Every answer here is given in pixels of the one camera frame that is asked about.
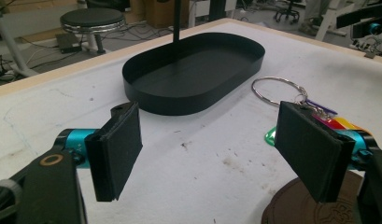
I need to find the white metal stand leg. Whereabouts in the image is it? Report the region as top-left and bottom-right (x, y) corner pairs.
(0, 0), (40, 78)

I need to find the cardboard box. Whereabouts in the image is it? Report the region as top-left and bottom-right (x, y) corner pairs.
(145, 0), (192, 29)

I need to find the white foam mat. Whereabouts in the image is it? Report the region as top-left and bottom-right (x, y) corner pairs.
(0, 21), (382, 224)

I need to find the black office chair base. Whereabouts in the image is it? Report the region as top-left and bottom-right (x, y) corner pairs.
(274, 0), (302, 25)

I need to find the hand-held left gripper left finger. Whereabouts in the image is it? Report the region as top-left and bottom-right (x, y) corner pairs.
(84, 101), (144, 203)

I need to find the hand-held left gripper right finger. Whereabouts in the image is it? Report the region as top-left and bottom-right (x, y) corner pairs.
(274, 101), (356, 203)

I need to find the white furniture leg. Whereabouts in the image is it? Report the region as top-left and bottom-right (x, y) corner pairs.
(314, 0), (348, 41)

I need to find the black oval tray with stand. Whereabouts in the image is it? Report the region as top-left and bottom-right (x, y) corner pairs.
(121, 0), (266, 117)

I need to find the black round stool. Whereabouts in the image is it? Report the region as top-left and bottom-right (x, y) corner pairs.
(60, 7), (126, 55)

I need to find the key ring with coloured tags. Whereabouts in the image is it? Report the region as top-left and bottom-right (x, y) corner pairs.
(251, 77), (372, 147)

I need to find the wooden table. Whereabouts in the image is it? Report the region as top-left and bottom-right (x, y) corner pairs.
(0, 17), (382, 224)

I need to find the dark power adapter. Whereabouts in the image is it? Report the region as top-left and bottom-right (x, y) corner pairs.
(55, 32), (84, 54)

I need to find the brown round leather pouch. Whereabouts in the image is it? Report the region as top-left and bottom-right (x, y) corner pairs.
(261, 170), (372, 224)

